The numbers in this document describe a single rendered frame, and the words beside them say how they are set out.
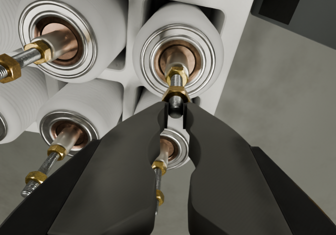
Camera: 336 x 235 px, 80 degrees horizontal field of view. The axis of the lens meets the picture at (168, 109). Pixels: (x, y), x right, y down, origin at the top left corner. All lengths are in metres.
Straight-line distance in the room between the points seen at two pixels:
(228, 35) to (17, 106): 0.29
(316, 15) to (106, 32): 0.22
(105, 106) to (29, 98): 0.11
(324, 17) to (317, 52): 0.29
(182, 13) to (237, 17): 0.09
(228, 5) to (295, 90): 0.35
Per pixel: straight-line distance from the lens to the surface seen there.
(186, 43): 0.20
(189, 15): 0.20
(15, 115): 0.32
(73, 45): 0.23
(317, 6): 0.29
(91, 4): 0.22
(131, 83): 0.30
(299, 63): 0.54
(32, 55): 0.19
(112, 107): 0.30
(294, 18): 0.32
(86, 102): 0.27
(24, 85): 0.35
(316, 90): 0.60
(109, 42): 0.22
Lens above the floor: 0.45
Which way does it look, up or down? 58 degrees down
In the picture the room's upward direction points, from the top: 174 degrees counter-clockwise
